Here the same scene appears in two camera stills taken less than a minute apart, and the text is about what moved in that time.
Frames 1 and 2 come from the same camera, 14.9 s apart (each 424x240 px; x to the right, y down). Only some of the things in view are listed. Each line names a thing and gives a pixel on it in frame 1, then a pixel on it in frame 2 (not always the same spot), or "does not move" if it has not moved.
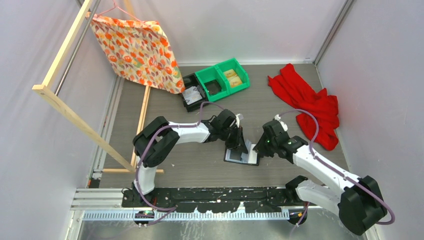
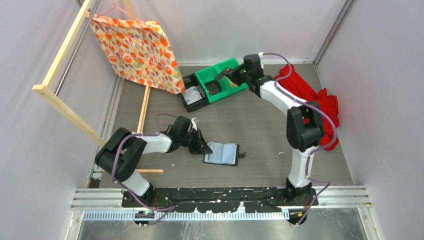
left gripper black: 239,140 to 200,147
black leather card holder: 238,155 to 223,153
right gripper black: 260,148 to 233,73
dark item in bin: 213,86 does not move
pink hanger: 119,7 does not move
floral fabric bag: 140,51 does not move
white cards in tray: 191,95 does not move
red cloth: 290,85 does not move
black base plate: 211,199 does not move
